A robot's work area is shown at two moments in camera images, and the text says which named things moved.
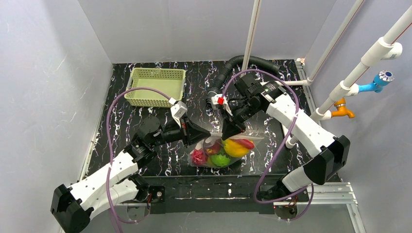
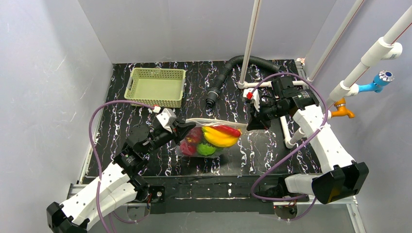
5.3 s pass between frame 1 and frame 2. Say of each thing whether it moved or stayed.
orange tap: stayed
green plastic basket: stayed
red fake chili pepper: moved
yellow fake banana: moved
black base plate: stayed
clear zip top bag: moved
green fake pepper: moved
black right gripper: moved
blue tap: stayed
